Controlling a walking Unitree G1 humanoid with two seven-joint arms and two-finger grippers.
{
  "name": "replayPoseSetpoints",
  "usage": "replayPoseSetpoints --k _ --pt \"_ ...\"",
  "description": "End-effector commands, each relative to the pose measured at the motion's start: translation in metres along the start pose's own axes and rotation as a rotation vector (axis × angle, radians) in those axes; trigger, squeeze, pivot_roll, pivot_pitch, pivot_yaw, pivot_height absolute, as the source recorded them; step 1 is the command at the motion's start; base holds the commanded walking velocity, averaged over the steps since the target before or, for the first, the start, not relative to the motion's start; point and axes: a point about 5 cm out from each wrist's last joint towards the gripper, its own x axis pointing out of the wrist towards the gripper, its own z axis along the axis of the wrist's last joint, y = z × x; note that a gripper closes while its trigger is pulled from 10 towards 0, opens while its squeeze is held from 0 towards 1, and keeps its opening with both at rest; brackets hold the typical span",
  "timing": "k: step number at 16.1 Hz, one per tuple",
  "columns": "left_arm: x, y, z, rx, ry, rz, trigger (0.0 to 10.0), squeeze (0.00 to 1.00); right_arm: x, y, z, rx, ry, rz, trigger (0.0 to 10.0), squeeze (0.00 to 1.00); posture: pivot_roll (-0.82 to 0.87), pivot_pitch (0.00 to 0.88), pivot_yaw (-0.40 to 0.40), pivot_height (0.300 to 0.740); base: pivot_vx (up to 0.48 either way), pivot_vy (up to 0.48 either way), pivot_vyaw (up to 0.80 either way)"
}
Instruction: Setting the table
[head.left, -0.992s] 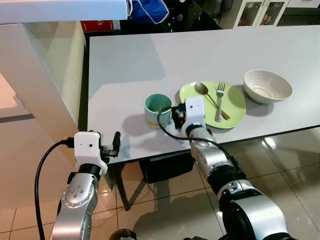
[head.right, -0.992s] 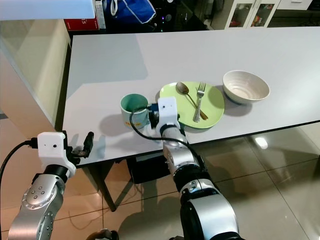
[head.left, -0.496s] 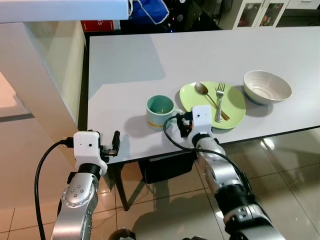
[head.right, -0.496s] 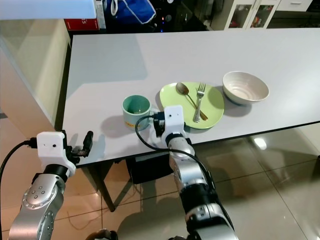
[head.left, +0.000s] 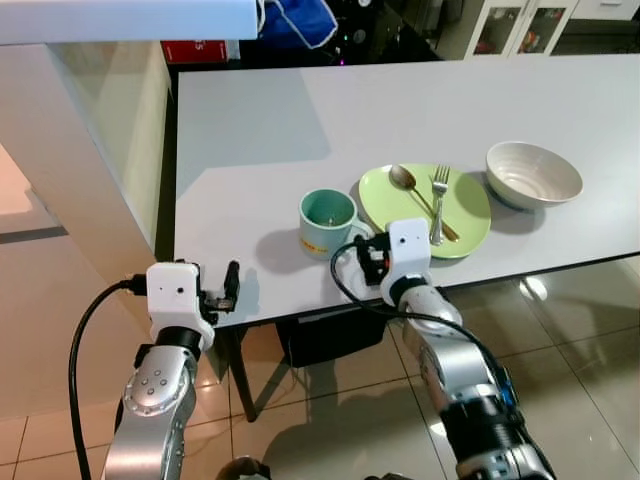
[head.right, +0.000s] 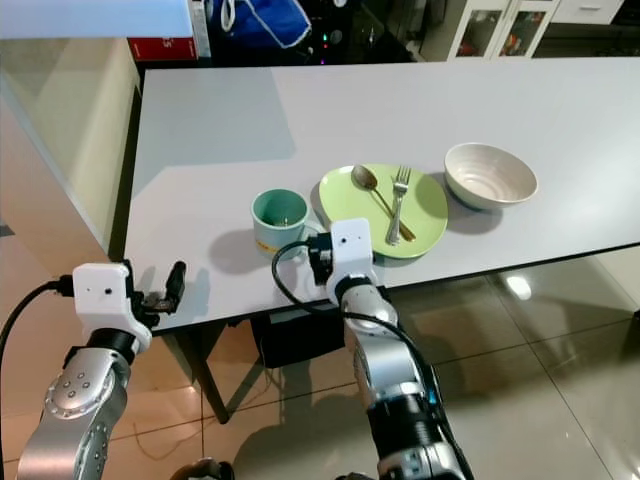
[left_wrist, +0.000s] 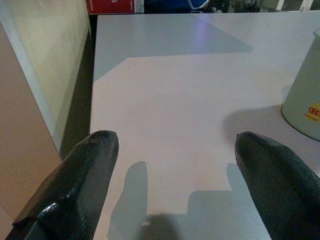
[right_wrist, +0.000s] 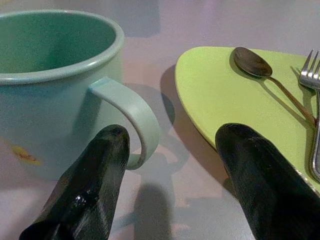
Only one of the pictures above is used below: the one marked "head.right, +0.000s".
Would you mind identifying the light green plate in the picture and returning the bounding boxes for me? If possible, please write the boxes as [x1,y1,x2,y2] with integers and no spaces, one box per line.
[318,163,449,261]

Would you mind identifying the bronze metal spoon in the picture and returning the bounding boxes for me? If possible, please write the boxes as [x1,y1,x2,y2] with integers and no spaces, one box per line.
[350,164,416,243]

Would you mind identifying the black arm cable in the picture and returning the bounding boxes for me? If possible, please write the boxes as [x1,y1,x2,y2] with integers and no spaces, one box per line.
[0,278,76,346]
[270,238,451,401]

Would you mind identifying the black perforated crate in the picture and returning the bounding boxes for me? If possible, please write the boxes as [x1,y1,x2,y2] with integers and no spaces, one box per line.
[250,305,346,369]

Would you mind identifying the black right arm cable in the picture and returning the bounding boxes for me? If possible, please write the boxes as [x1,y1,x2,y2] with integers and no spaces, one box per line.
[270,238,451,401]

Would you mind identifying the dark robot left leg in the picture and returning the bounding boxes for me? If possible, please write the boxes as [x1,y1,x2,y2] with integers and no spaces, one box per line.
[170,456,226,480]

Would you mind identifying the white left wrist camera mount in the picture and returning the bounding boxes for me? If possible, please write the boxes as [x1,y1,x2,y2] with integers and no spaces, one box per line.
[73,262,151,336]

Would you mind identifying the blue fabric bag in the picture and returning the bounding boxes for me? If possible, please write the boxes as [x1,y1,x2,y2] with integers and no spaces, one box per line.
[215,0,311,51]

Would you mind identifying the silver metal fork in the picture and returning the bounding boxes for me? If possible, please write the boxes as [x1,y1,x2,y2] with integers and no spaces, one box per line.
[385,165,411,246]

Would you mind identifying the white ceramic bowl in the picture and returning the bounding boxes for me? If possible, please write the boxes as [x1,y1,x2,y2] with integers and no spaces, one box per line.
[444,143,539,212]

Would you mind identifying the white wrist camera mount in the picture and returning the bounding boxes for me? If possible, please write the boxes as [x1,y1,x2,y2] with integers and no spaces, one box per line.
[73,262,151,336]
[325,217,376,301]

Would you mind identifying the red cartridge box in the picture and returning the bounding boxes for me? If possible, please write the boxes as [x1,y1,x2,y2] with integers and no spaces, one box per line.
[128,37,198,61]

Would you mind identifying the pale green mug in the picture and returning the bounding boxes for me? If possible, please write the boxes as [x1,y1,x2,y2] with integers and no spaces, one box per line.
[251,188,321,261]

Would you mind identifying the grey table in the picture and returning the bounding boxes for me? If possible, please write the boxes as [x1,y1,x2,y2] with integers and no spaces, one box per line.
[122,55,640,421]

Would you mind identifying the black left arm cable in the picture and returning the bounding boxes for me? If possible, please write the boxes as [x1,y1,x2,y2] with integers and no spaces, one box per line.
[0,278,76,346]

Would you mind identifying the white glass door cabinet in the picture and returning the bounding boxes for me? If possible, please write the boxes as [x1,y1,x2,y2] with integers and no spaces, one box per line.
[420,0,626,63]

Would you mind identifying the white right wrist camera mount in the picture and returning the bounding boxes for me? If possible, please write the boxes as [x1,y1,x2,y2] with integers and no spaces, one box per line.
[325,217,376,301]

